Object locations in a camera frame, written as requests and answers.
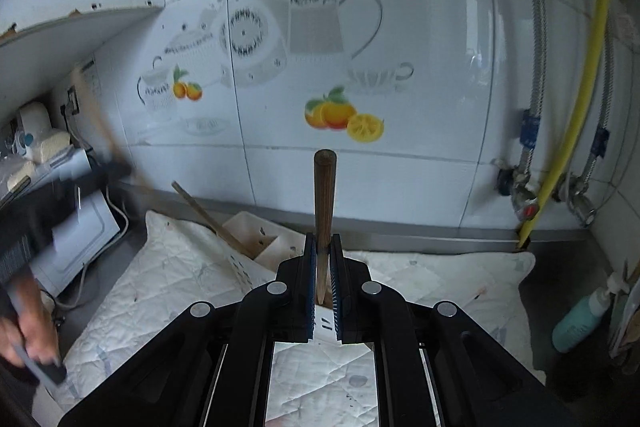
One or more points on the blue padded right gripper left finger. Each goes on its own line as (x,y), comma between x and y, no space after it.
(307,287)

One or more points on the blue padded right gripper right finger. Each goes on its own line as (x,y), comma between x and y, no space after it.
(340,288)

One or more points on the person's left hand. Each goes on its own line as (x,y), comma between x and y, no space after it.
(33,330)

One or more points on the beige house-shaped utensil holder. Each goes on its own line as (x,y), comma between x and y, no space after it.
(267,245)

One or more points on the white microwave oven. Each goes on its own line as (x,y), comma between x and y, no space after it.
(81,236)

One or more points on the white quilted mat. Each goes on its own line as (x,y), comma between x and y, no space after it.
(433,340)

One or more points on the red water valve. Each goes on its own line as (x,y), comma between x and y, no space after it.
(525,205)

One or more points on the teal soap bottle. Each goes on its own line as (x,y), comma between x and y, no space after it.
(586,315)

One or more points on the yellow gas pipe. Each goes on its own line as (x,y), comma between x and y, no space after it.
(595,44)

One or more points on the wall power socket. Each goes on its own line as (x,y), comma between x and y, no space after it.
(72,105)

